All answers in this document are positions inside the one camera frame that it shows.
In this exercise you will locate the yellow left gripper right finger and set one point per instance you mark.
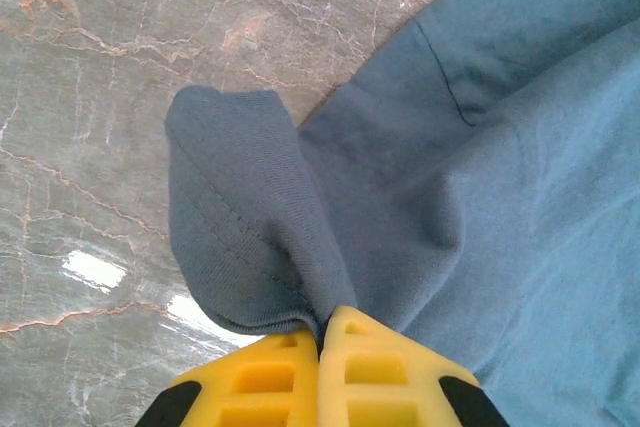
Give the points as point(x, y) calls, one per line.
point(370, 377)

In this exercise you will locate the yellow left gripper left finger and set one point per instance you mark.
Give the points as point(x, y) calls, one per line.
point(260, 382)

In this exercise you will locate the slate blue t-shirt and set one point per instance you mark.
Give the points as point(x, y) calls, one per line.
point(450, 197)

